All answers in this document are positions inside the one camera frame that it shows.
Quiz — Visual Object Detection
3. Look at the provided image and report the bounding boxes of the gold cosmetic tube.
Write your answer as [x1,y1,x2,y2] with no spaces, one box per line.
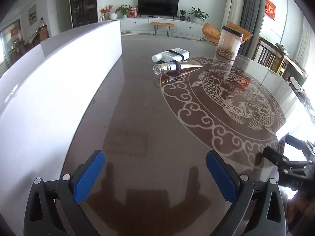
[153,60,203,75]

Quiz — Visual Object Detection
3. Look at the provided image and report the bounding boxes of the wooden dining chair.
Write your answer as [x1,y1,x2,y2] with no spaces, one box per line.
[254,37,288,76]

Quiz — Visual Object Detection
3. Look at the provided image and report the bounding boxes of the clear plastic jar black lid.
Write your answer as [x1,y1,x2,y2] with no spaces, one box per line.
[216,26,243,61]

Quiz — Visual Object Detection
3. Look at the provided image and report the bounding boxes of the orange lounge chair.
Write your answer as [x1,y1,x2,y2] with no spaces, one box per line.
[197,22,254,48]

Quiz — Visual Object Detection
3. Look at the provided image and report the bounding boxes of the white box with black band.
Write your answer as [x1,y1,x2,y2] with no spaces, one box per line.
[152,48,190,62]

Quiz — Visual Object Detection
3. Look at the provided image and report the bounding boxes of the grey curtain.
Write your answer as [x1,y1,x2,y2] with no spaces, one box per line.
[240,0,265,59]

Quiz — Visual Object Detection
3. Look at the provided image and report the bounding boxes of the green potted plant right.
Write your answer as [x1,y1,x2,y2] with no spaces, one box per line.
[189,7,209,25]

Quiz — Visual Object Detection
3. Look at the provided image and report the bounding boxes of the green potted plant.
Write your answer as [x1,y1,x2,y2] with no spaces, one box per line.
[189,7,209,25]
[115,4,131,18]

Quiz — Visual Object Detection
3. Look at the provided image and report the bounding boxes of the white tv cabinet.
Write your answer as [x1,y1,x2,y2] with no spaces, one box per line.
[120,17,203,40]

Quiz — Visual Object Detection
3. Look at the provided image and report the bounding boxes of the red flowers white vase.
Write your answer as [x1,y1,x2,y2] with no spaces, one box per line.
[99,4,118,21]

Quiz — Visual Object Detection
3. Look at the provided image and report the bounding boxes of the wooden bench orange seat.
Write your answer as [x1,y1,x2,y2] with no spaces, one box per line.
[149,21,176,37]

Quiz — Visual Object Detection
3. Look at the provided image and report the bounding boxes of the green potted plant left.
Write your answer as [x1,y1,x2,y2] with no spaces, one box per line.
[115,4,131,18]

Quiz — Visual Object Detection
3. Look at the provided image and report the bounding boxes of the dark display cabinet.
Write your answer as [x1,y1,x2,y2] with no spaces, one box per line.
[69,0,98,28]

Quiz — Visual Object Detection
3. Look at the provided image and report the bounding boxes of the black television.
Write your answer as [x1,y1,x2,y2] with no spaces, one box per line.
[137,0,179,17]

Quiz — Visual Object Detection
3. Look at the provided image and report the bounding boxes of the red wall hanging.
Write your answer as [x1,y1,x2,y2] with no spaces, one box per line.
[265,0,276,20]

